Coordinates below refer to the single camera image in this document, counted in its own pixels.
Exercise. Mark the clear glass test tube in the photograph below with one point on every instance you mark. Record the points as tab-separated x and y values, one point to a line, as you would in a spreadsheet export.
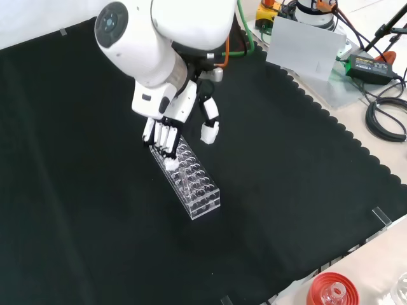
184	182

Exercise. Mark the black scalloped bench cloth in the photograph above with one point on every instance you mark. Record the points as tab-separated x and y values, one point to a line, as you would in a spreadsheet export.
95	190

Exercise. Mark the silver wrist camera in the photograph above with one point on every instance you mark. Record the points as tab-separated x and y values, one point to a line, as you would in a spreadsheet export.
217	75

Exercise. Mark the yellow stop button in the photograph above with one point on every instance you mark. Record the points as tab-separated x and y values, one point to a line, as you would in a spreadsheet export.
265	14

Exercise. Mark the black tripod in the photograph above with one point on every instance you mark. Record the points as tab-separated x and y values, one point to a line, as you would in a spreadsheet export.
381	31

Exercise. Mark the pale board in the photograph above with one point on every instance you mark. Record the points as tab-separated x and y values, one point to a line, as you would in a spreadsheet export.
302	47

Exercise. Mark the small clear glass flask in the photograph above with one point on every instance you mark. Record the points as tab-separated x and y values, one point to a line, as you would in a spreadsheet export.
335	290

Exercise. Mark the grey metal base plate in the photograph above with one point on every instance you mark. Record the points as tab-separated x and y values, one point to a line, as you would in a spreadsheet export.
343	92

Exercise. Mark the clear acrylic cloth clip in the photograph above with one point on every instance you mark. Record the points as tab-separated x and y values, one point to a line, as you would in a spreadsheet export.
226	300
381	216

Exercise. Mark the red ribbed funnel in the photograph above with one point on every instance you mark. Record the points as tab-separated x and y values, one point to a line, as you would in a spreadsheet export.
318	286

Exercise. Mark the black power adapter green label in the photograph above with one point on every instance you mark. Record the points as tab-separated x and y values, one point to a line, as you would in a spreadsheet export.
369	68

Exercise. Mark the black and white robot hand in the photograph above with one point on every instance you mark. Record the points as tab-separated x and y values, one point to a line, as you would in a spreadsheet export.
152	101

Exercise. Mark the clear glass vessel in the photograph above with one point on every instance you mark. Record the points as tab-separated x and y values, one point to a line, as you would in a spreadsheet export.
401	289

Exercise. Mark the clear acrylic test tube rack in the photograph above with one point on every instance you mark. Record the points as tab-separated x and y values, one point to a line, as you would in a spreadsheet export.
203	203

